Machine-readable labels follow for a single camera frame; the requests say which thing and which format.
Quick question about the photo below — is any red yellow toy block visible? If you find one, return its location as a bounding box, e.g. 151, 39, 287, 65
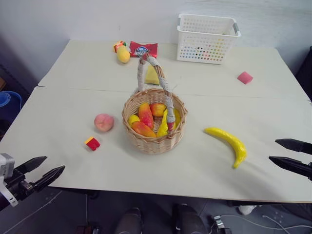
84, 136, 101, 152

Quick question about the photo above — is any red yellow toy mango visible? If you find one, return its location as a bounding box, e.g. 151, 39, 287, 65
138, 102, 155, 129

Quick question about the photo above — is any pink foam block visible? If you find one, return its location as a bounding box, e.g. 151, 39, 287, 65
237, 71, 254, 85

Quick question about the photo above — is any pink toy peach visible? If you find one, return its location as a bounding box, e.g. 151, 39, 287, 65
94, 113, 115, 133

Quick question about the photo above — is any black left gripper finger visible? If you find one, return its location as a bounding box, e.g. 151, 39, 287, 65
34, 165, 66, 192
15, 156, 48, 174

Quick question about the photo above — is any blue round container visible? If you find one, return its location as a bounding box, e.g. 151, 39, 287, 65
0, 91, 23, 116

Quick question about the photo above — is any orange red toy mango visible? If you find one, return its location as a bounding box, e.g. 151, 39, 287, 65
131, 121, 157, 138

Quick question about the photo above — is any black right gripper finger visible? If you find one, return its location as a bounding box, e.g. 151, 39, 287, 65
268, 156, 312, 181
274, 138, 312, 153

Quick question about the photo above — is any red yellow toy apple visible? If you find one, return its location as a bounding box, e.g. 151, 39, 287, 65
149, 103, 167, 117

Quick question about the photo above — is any yellow toy banana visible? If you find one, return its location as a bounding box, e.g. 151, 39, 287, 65
156, 108, 182, 137
204, 126, 248, 169

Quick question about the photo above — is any yellow foam wedge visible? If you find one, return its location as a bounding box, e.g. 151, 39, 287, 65
145, 65, 160, 85

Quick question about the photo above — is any red snack bag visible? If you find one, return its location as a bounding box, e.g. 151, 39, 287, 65
128, 40, 158, 59

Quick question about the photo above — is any small colourful toy box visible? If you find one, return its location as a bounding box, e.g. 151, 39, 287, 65
113, 40, 127, 53

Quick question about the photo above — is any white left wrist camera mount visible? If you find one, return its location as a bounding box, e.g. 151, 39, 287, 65
0, 153, 19, 208

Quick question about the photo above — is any white floor cable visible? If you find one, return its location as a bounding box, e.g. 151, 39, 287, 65
214, 214, 312, 234

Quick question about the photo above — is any wicker basket with handle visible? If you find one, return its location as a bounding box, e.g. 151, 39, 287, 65
121, 54, 189, 156

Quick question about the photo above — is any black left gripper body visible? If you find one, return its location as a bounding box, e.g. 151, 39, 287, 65
3, 169, 35, 201

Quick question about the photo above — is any white perforated plastic basket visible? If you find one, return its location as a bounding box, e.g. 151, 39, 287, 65
176, 13, 242, 65

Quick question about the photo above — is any small yellow toy lemon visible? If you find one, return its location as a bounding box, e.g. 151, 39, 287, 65
128, 114, 141, 127

